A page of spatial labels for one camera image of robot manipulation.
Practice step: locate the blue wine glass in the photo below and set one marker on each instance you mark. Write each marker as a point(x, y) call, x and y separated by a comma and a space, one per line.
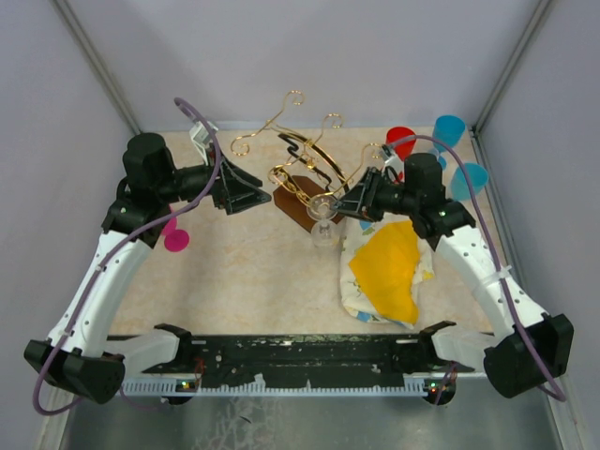
point(448, 129)
point(475, 173)

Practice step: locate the gold wire glass rack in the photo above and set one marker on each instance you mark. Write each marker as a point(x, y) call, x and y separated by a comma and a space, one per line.
point(308, 175)

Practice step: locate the yellow floral cloth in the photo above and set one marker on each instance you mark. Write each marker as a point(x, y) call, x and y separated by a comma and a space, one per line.
point(382, 267)

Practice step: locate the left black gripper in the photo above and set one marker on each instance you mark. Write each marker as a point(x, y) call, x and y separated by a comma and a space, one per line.
point(237, 190)

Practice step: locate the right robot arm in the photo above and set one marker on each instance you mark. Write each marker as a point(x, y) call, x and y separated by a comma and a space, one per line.
point(527, 347)

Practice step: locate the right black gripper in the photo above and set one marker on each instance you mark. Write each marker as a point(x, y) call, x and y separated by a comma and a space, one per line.
point(361, 200)

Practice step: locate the pink wine glass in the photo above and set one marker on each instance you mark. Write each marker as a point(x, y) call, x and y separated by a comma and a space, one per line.
point(175, 239)

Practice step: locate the red wine glass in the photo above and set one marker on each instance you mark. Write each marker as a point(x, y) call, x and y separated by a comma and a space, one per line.
point(398, 139)

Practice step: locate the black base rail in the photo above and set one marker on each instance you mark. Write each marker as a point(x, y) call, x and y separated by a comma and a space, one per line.
point(295, 361)

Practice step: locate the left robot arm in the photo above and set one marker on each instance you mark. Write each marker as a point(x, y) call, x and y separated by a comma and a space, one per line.
point(77, 355)

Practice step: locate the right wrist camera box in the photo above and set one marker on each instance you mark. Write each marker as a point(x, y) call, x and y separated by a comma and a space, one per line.
point(391, 159)

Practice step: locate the clear wine glass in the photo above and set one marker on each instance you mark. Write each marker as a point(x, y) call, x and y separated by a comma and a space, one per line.
point(325, 232)

